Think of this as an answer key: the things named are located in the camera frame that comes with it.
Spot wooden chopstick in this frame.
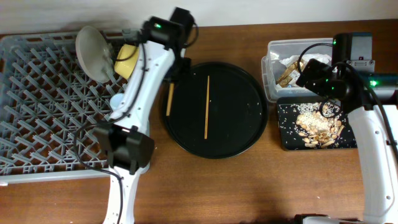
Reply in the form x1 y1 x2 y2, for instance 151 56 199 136
165 83 175 116
204 76 210 139

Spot blue plastic cup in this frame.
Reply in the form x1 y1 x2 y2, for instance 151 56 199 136
109 93 124 111

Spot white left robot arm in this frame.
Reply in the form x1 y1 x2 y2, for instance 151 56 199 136
93 7 198 223

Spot crumpled white paper waste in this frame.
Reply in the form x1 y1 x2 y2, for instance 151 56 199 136
270 53 333 88

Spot pale green plate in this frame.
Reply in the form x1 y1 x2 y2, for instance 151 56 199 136
75 26 114 83

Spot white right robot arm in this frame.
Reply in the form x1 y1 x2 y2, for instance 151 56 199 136
297 33 397 223

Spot round black tray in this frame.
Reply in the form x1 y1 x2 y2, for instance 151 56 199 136
161 62 269 159

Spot clear plastic bin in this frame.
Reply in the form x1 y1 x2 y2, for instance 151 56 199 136
261 38 333 103

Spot yellow bowl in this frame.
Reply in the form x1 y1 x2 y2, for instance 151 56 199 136
114 44 140 80

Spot grey dishwasher rack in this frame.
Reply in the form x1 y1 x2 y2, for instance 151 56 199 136
1 32 127 185

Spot black rectangular tray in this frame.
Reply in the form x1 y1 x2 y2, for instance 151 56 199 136
276 95 358 152

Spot gold foil wrapper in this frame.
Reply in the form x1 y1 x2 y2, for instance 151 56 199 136
275 58 305 88

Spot food scraps rice and peanuts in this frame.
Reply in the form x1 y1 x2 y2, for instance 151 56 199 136
279 101 354 149

